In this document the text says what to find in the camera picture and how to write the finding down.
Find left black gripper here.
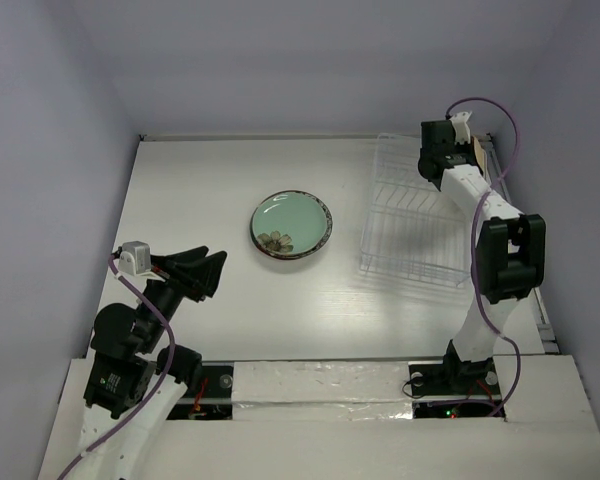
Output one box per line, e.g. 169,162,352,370
139,243,227,349

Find yellow plate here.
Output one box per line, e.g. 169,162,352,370
472,136,488,178

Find blue floral patterned plate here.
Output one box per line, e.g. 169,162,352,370
252,188,335,261

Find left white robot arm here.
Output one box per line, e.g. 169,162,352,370
60,241,233,479

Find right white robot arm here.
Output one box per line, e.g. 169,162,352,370
408,112,546,397

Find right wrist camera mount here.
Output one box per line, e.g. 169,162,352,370
448,111,472,145

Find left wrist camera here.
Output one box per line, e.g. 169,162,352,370
117,241,159,280

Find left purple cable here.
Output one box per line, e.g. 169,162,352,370
57,253,176,480

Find purple cable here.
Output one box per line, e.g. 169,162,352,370
57,253,176,480
444,96,525,417

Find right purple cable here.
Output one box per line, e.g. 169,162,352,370
444,96,525,417

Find white wire dish rack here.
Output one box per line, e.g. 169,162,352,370
360,133,470,289

